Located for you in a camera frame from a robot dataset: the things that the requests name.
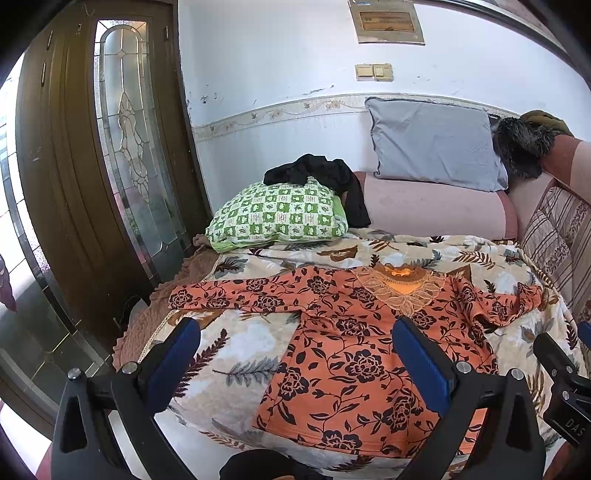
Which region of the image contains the pink bolster cushion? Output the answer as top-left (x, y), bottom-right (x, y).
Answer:
top-left (356, 172), bottom-right (518, 240)

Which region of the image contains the framed wall picture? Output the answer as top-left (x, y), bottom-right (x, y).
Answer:
top-left (349, 0), bottom-right (425, 45)

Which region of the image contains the brown knitted bed cover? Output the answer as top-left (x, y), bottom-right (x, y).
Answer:
top-left (112, 234), bottom-right (218, 370)

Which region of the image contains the striped brown pillow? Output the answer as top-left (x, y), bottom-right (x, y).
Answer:
top-left (522, 186), bottom-right (591, 323)

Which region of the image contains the orange floral blouse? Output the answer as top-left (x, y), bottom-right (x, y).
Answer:
top-left (168, 265), bottom-right (542, 458)

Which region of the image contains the beige leaf pattern blanket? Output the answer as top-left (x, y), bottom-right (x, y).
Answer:
top-left (151, 229), bottom-right (588, 479)

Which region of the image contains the grey pillow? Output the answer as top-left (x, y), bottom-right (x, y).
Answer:
top-left (365, 97), bottom-right (509, 192)

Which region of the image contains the dark furry item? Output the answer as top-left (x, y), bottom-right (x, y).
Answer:
top-left (493, 117), bottom-right (558, 179)

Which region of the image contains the brown wooden door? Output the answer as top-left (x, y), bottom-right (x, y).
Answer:
top-left (16, 1), bottom-right (211, 347)

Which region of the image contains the beige wall switch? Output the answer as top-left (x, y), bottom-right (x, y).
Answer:
top-left (355, 63), bottom-right (394, 82)

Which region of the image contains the black garment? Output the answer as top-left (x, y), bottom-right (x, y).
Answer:
top-left (263, 154), bottom-right (370, 228)

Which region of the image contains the green white patterned pillow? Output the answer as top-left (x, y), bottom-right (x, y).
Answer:
top-left (205, 177), bottom-right (349, 253)

